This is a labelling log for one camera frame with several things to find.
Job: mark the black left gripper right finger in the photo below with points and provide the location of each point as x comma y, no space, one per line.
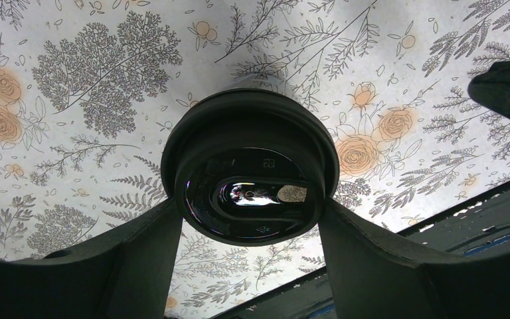
375,273

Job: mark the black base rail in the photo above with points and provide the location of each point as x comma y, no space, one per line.
479,224

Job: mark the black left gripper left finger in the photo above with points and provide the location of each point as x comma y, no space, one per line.
122,273

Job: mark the single black lid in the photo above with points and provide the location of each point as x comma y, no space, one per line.
250,167

